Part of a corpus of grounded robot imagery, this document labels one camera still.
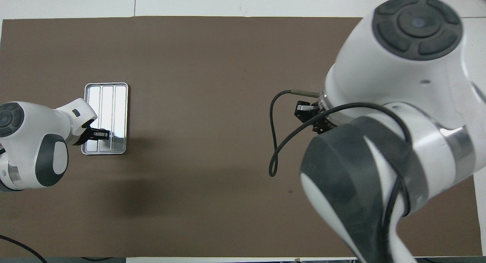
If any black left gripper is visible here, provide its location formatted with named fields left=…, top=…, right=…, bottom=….
left=76, top=120, right=110, bottom=146

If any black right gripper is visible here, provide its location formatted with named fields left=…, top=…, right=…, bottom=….
left=294, top=100, right=335, bottom=134

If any silver metal tray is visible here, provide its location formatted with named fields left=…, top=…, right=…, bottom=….
left=81, top=82, right=129, bottom=155

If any brown table mat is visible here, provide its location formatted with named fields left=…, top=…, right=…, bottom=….
left=0, top=16, right=483, bottom=258

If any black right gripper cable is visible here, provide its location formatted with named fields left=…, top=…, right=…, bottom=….
left=269, top=89, right=414, bottom=263

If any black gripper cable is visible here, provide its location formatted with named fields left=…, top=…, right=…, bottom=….
left=269, top=89, right=414, bottom=263
left=0, top=234, right=48, bottom=263

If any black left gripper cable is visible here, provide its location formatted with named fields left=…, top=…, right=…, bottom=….
left=0, top=234, right=48, bottom=263

